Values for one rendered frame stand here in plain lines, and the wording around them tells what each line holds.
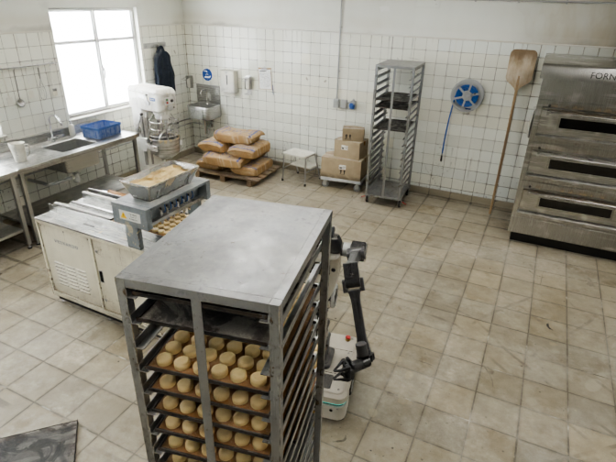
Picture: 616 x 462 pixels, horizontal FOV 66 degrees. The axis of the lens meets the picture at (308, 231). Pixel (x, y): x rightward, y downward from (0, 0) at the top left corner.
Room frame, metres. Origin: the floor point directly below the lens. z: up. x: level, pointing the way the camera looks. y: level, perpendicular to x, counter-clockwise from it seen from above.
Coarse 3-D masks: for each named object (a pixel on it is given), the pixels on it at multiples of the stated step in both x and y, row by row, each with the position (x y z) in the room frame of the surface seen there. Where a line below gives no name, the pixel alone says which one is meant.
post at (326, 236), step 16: (320, 288) 1.60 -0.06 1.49; (320, 304) 1.59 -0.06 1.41; (320, 320) 1.59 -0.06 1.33; (320, 336) 1.59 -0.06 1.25; (320, 352) 1.59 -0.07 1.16; (320, 368) 1.59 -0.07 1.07; (320, 384) 1.59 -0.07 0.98; (320, 400) 1.59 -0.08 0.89; (320, 416) 1.59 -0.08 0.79; (320, 432) 1.59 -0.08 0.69; (320, 448) 1.61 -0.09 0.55
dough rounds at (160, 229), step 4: (176, 216) 3.46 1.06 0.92; (180, 216) 3.46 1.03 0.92; (184, 216) 3.49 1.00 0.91; (164, 220) 3.40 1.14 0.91; (172, 220) 3.39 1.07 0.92; (176, 220) 3.39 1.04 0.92; (180, 220) 3.39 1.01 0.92; (156, 224) 3.31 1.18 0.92; (160, 224) 3.34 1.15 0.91; (164, 224) 3.32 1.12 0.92; (168, 224) 3.32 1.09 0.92; (172, 224) 3.32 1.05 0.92; (176, 224) 3.35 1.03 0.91; (156, 228) 3.23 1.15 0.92; (160, 228) 3.26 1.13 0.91; (164, 228) 3.24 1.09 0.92; (168, 228) 3.24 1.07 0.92; (152, 232) 3.21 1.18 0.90; (156, 232) 3.21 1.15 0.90; (160, 232) 3.18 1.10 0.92; (164, 232) 3.17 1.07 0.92
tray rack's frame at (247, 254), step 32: (192, 224) 1.47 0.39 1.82; (224, 224) 1.47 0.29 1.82; (256, 224) 1.48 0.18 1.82; (288, 224) 1.49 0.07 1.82; (320, 224) 1.49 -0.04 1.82; (160, 256) 1.24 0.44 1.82; (192, 256) 1.24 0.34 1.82; (224, 256) 1.25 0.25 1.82; (256, 256) 1.25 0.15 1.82; (288, 256) 1.26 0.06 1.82; (160, 288) 1.08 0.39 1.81; (192, 288) 1.07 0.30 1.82; (224, 288) 1.07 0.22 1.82; (256, 288) 1.08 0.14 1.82; (288, 288) 1.08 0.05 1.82; (128, 320) 1.11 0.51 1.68; (192, 320) 1.07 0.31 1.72; (128, 352) 1.11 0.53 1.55
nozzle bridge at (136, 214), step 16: (176, 192) 3.33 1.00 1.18; (192, 192) 3.56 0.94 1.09; (208, 192) 3.61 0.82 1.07; (112, 208) 3.13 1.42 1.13; (128, 208) 3.06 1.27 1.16; (144, 208) 3.02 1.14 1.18; (176, 208) 3.34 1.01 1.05; (192, 208) 3.67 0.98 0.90; (128, 224) 3.07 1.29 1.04; (144, 224) 3.00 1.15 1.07; (128, 240) 3.08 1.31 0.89
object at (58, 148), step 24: (48, 120) 5.62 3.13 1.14; (48, 144) 5.51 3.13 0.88; (72, 144) 5.77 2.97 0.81; (96, 144) 5.56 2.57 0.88; (0, 168) 4.62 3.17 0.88; (24, 168) 4.63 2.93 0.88; (48, 168) 5.36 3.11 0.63; (72, 168) 5.28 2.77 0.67; (24, 192) 4.61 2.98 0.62; (72, 192) 5.59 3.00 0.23; (0, 216) 4.88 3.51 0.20; (24, 216) 4.54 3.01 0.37; (0, 240) 4.29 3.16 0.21
